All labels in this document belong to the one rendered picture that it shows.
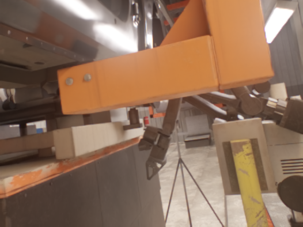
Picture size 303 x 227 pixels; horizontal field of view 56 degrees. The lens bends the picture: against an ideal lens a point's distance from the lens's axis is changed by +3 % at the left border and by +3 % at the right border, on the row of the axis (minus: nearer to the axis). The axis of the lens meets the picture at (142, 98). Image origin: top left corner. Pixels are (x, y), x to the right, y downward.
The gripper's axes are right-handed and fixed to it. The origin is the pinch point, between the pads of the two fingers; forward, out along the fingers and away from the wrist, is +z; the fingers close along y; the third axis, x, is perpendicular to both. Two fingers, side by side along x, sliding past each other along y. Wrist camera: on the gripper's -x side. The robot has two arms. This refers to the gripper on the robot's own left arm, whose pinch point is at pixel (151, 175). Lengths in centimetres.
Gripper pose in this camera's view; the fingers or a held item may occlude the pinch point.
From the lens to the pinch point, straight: 133.0
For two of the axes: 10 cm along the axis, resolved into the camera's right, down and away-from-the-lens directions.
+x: 8.9, 3.4, -2.9
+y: -3.0, -0.3, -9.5
